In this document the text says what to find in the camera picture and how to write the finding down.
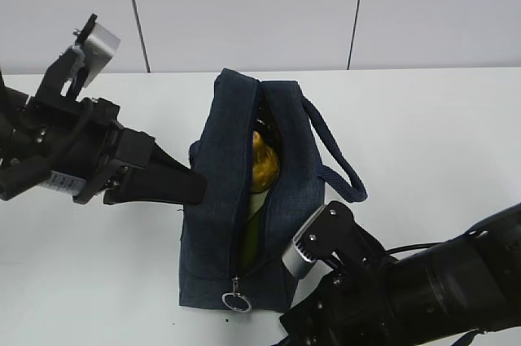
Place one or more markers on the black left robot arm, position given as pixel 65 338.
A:
pixel 10 114

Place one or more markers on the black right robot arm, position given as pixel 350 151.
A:
pixel 463 287

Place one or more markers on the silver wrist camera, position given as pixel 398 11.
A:
pixel 332 236
pixel 98 45

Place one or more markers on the dark blue fabric lunch bag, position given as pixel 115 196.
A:
pixel 310 160

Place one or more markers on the green lidded food container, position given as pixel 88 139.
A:
pixel 256 201

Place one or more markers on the green cucumber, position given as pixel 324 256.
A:
pixel 251 242

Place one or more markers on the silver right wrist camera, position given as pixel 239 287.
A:
pixel 332 236

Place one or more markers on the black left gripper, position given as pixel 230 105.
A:
pixel 81 149

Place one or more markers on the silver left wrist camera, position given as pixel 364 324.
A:
pixel 98 45

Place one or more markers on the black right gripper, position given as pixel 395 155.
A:
pixel 338 312

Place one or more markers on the yellow toy pear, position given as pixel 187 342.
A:
pixel 265 164

